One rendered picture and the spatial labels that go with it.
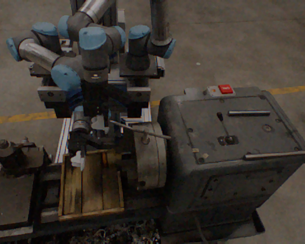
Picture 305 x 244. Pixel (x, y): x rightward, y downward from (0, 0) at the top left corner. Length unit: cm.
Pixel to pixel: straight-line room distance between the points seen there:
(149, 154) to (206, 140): 25
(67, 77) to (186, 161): 58
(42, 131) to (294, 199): 253
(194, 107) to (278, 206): 162
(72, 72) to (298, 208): 225
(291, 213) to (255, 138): 154
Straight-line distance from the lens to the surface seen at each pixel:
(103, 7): 98
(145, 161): 104
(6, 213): 129
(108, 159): 114
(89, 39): 74
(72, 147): 119
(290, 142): 123
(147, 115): 252
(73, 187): 136
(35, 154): 135
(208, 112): 119
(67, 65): 108
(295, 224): 260
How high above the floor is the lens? 207
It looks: 48 degrees down
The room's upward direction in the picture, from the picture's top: 6 degrees clockwise
